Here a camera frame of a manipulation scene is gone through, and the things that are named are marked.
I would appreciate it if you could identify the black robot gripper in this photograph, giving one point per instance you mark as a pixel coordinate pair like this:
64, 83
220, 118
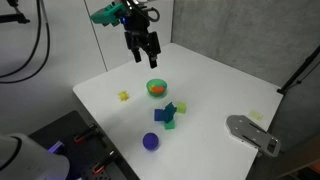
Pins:
136, 23

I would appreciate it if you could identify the orange snail toy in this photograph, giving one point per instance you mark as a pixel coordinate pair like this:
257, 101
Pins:
159, 88

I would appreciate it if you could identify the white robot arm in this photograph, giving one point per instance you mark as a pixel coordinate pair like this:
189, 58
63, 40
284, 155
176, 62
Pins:
30, 160

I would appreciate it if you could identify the yellow soft toy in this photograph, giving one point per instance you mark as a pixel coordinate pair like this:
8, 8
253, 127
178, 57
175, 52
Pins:
151, 87

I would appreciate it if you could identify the yellow spiky ball toy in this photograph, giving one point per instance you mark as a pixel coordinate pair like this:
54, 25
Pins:
123, 96

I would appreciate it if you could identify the teal soft animal toy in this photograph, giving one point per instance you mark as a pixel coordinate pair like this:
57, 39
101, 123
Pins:
170, 110

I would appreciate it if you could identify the green translucent plastic bowl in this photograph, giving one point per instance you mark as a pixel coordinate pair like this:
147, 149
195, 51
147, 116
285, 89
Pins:
156, 90

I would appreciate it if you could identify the blue soft block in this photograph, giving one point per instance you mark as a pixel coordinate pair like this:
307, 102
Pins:
159, 115

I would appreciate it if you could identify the light green soft block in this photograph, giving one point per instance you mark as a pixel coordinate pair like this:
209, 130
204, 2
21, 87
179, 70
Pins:
181, 107

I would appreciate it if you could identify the purple bumpy ball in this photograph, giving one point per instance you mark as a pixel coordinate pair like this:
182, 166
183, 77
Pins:
150, 141

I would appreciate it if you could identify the orange black clamp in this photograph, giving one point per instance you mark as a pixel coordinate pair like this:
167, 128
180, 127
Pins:
104, 162
85, 134

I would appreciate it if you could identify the grey metal mounting plate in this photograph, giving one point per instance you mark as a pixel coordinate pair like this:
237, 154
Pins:
253, 135

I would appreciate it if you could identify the black tripod pole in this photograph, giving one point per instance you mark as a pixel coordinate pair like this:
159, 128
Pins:
300, 69

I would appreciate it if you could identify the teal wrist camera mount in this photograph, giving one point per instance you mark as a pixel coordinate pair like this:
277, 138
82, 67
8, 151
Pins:
106, 15

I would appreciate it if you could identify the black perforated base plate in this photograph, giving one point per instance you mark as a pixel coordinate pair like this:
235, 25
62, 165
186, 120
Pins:
83, 150

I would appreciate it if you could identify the black camera bracket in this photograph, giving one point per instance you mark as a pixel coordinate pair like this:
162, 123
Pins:
13, 16

